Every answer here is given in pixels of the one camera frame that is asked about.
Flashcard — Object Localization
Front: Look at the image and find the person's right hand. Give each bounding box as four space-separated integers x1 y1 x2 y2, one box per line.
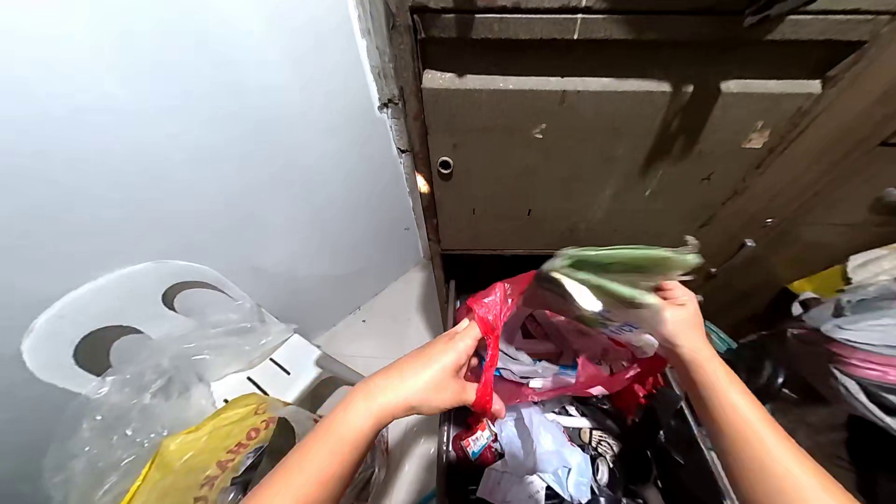
633 280 710 361

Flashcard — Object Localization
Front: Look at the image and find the person's left hand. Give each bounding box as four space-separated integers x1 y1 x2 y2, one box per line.
353 318 506 422

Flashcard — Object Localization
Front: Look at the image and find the red plastic bag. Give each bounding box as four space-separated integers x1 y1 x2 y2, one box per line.
456 270 669 422

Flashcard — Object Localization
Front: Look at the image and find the green and white plastic packet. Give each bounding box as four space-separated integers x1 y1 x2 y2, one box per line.
535 237 704 358

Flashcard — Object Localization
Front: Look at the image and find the red packet with label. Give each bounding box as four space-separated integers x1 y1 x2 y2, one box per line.
451 419 504 466

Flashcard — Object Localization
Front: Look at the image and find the open drawer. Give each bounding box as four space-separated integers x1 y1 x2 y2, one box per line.
435 253 740 504

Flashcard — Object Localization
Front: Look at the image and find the crumpled white paper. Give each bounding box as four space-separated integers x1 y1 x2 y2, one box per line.
476 403 594 504

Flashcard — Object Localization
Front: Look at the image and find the wooden cabinet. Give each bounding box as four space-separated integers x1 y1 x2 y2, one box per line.
386 0 896 337

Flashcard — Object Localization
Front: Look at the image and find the yellow cloth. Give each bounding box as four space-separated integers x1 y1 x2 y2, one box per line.
787 264 848 299

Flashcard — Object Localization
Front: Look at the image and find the pile of clothes and bags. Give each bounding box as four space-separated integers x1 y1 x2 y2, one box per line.
728 244 896 504

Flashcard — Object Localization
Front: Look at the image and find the yellow plastic bag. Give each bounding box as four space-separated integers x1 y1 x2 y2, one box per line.
121 392 291 504

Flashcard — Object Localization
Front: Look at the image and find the white plastic chair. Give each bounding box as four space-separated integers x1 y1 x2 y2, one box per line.
21 260 365 410

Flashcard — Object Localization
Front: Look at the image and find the clear plastic bag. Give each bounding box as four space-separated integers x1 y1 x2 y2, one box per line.
43 297 298 504

